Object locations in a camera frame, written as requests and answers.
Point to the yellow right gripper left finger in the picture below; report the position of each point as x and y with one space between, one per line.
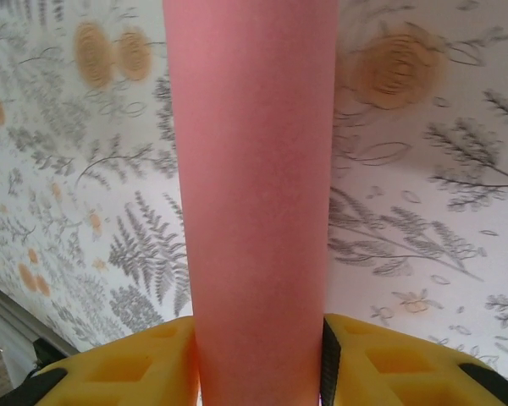
144 368

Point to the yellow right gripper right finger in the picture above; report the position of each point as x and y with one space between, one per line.
385 372

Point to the pink cloth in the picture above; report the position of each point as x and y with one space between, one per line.
254 190

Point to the floral printed table cover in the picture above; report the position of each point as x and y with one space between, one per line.
406 190

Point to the long aluminium frame rail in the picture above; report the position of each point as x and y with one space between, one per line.
25 313

